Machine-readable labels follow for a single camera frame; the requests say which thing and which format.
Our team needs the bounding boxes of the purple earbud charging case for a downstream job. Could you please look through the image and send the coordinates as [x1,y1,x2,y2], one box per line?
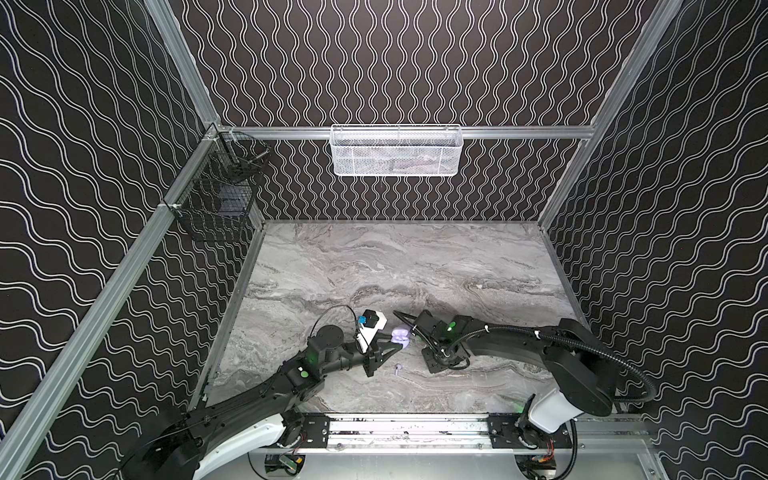
[391,325,411,349]

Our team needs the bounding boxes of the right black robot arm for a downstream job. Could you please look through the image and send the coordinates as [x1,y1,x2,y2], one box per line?
[403,310,658,434]

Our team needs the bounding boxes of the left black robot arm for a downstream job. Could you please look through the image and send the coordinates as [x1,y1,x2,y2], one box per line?
[118,325,403,479]

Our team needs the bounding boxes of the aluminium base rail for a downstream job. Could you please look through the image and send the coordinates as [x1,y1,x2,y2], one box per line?
[170,411,652,454]

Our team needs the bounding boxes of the white wire mesh basket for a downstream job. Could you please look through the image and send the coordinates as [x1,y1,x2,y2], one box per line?
[329,124,464,177]

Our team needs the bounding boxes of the black wire basket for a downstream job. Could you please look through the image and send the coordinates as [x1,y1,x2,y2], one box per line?
[171,133,272,244]

